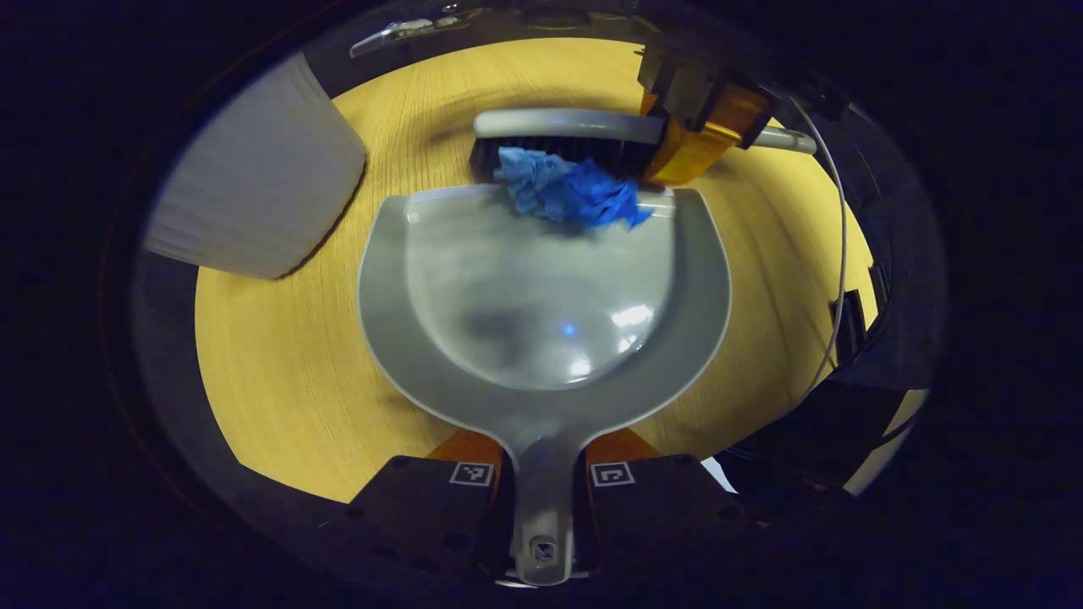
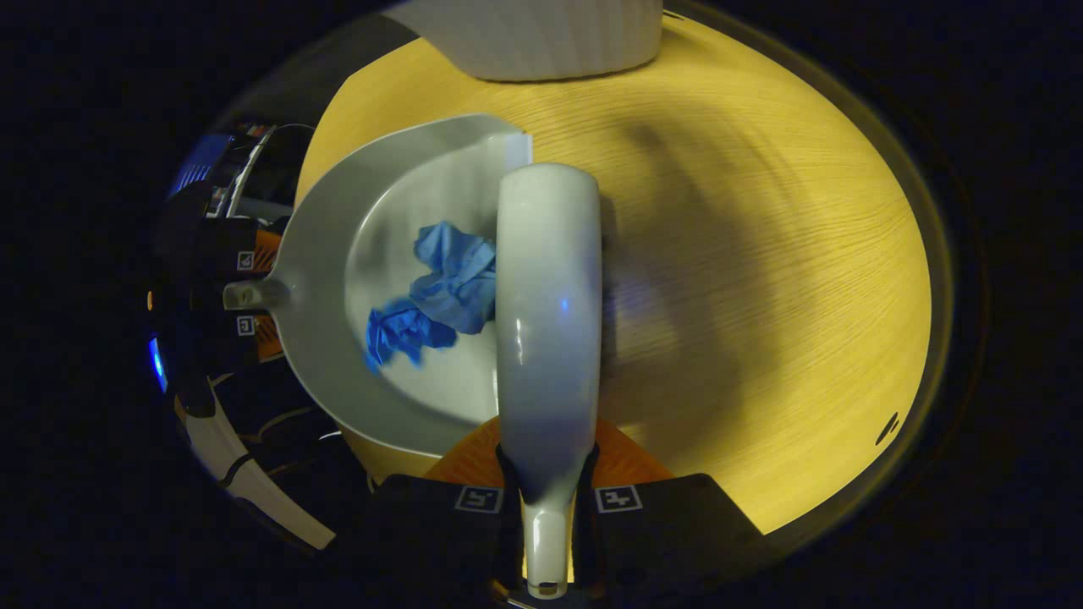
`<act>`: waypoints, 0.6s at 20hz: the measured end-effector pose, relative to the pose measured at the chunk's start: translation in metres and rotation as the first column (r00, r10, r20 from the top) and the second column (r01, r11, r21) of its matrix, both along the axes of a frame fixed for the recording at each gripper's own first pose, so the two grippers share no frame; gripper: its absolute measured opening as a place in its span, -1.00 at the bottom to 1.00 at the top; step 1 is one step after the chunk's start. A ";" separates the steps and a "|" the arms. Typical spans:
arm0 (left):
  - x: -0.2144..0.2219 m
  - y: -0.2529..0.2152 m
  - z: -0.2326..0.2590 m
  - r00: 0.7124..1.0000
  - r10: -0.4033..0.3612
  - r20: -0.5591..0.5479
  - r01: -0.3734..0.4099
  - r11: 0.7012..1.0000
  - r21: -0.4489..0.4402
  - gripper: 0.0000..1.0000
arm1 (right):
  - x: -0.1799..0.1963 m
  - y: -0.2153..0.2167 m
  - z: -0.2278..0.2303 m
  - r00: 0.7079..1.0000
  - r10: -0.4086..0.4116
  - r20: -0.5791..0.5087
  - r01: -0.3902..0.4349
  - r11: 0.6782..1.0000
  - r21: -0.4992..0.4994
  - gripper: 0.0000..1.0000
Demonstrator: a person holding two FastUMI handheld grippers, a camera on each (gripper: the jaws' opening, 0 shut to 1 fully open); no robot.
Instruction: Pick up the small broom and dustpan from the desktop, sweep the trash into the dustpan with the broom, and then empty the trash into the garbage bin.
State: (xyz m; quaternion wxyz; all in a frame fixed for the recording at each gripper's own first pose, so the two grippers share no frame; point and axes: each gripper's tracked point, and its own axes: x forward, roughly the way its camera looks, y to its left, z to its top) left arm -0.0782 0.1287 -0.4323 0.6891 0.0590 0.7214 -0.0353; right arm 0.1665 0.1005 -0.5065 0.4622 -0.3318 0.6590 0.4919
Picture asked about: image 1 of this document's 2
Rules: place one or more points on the grey plastic dustpan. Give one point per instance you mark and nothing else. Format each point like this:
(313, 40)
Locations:
(541, 288)

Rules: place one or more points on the dark blue paper scrap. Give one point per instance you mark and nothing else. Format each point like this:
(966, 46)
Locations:
(601, 199)

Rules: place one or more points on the shiny metal object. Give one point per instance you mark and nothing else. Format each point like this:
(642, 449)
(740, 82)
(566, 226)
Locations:
(398, 32)

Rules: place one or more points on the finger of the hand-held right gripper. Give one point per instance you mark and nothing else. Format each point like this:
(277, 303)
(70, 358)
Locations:
(677, 80)
(694, 152)

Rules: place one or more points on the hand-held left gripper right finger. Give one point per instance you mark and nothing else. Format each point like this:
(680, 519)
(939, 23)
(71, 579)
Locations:
(660, 507)

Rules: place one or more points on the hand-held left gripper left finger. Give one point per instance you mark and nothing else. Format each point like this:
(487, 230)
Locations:
(423, 507)

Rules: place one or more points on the small white broom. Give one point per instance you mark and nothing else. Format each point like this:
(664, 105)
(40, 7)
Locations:
(550, 123)

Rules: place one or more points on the white plastic garbage bin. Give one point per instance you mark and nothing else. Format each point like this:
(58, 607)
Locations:
(254, 178)

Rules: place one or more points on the wooden desktop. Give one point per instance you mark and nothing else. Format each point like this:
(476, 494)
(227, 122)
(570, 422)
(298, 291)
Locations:
(288, 364)

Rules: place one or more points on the light blue paper scrap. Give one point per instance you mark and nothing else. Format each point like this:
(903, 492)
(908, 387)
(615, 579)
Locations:
(529, 178)

